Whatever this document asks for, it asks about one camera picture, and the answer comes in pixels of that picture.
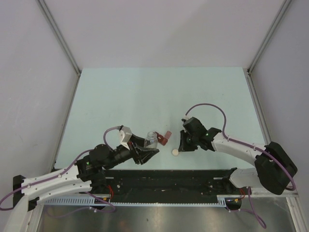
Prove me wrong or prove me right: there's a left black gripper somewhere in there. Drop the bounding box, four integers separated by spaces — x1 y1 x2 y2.
104 134 159 170

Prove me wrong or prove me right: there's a clear pill bottle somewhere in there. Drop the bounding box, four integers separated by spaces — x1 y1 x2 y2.
144 131 158 149

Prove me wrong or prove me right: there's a red pill organizer box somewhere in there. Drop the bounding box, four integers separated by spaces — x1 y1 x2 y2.
155 131 172 146

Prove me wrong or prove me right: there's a white bottle cap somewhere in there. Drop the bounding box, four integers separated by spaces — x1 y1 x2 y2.
172 149 179 156

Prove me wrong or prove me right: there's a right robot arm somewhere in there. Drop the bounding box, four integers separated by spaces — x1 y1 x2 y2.
178 117 297 195

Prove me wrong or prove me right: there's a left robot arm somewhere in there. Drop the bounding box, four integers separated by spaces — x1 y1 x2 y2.
13 136 159 211

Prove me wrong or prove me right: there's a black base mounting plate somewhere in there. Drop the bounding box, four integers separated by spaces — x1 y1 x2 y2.
94 170 248 204

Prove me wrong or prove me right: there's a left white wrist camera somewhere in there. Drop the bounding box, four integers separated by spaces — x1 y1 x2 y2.
119 126 132 150

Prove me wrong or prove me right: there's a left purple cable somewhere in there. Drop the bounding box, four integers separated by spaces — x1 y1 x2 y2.
0 125 124 216

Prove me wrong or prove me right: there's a white slotted cable duct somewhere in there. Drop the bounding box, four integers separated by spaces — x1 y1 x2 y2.
44 195 229 207

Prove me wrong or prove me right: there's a right aluminium frame post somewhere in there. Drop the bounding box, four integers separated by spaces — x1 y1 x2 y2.
247 0 294 73

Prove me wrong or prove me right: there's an aluminium frame post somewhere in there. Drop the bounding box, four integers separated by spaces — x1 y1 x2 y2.
247 0 294 73
36 0 82 76

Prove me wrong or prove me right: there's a left aluminium frame post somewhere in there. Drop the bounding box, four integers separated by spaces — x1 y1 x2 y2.
36 0 82 76

